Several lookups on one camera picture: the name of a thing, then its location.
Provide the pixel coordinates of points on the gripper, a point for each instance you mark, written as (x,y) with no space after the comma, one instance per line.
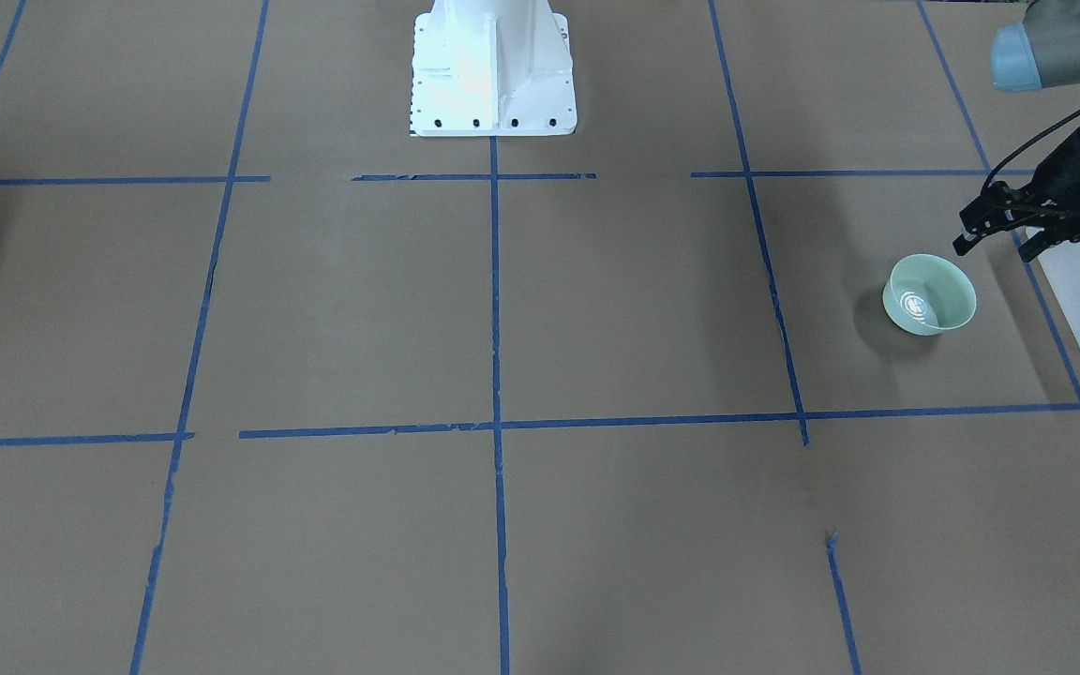
(1076,175)

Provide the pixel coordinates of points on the green ceramic bowl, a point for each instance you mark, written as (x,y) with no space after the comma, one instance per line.
(928,295)

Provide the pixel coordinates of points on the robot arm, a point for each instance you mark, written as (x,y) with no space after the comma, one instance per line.
(1041,51)

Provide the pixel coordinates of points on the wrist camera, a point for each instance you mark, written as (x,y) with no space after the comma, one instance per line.
(998,203)

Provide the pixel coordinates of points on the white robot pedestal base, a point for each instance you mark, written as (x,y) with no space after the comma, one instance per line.
(492,69)

